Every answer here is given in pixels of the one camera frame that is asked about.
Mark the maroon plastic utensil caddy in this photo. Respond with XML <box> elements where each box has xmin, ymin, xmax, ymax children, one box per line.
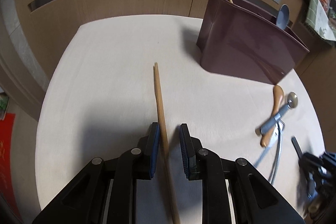
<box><xmin>197</xmin><ymin>0</ymin><xmax>309</xmax><ymax>85</ymax></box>

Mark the red mat on floor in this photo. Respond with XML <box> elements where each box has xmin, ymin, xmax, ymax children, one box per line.
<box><xmin>0</xmin><ymin>113</ymin><xmax>22</xmax><ymax>221</ymax></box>

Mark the blue plastic spoon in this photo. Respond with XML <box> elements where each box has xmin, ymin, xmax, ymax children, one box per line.
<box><xmin>276</xmin><ymin>4</ymin><xmax>290</xmax><ymax>30</ymax></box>

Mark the wooden spoon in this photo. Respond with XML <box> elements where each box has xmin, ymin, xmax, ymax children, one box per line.
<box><xmin>260</xmin><ymin>85</ymin><xmax>284</xmax><ymax>147</ymax></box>

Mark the dark metal shovel spoon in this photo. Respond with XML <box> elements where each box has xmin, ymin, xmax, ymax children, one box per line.
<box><xmin>253</xmin><ymin>124</ymin><xmax>278</xmax><ymax>168</ymax></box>

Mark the smoky translucent plastic spoon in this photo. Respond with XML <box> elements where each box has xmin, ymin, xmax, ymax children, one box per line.
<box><xmin>256</xmin><ymin>92</ymin><xmax>298</xmax><ymax>135</ymax></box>

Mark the green checked cloth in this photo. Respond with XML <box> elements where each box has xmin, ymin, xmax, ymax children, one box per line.
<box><xmin>304</xmin><ymin>0</ymin><xmax>335</xmax><ymax>47</ymax></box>

